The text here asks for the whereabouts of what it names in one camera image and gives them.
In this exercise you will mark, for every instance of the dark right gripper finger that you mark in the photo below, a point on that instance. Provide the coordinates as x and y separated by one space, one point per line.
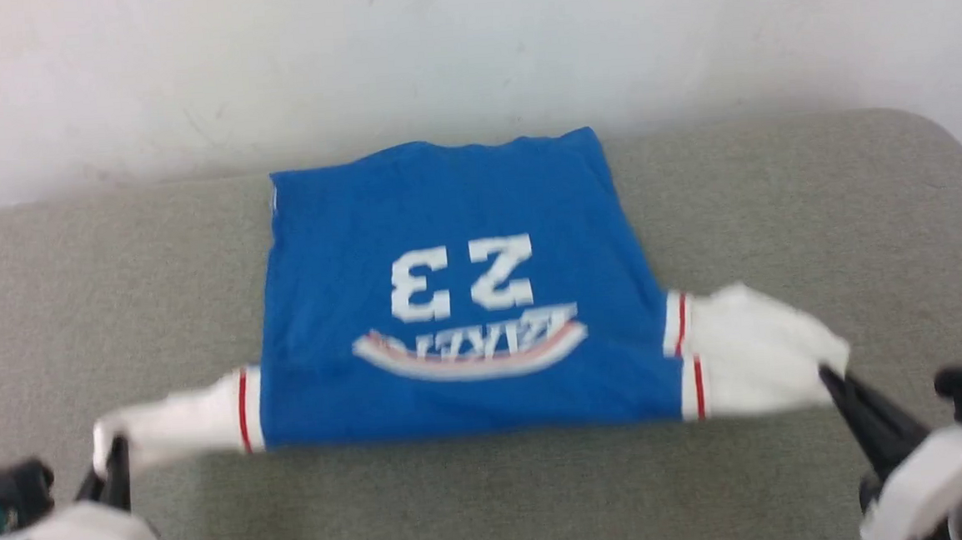
870 421

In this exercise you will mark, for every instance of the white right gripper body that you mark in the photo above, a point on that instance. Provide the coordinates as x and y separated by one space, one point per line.
920 477

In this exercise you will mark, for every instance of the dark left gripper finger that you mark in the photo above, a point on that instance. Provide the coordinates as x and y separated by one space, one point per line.
118 476

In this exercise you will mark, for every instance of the blue jersey with white sleeves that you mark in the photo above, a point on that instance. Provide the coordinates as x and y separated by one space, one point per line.
445 222

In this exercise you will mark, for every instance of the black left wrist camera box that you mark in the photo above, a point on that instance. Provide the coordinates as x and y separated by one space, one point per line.
6 491

